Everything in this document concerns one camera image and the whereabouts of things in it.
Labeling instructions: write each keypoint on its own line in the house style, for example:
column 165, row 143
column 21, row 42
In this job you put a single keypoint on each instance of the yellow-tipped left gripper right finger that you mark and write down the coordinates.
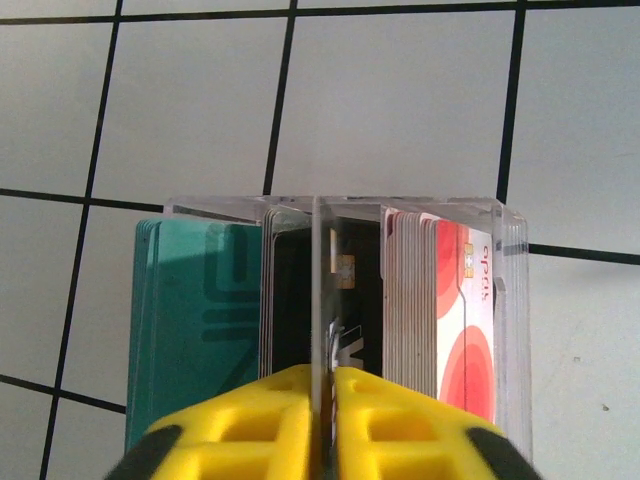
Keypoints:
column 410, row 440

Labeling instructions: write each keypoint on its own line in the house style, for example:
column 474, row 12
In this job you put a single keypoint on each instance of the black card stack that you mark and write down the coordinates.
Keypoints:
column 290, row 300

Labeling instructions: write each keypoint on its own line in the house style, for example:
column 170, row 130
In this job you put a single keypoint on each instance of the teal card stack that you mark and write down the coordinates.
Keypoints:
column 190, row 325

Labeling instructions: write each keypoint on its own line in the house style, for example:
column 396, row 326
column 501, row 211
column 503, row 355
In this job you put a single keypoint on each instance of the black credit card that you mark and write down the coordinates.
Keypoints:
column 316, row 300

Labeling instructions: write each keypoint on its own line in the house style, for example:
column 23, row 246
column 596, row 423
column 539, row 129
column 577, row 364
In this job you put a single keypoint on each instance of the red and white card stack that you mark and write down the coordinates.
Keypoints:
column 450, row 300

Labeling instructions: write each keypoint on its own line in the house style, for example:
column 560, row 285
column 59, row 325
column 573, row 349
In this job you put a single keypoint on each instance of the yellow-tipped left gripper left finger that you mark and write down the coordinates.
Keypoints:
column 240, row 440

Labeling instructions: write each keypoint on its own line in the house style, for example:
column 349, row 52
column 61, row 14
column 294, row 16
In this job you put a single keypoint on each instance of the teal card packet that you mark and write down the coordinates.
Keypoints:
column 512, row 350

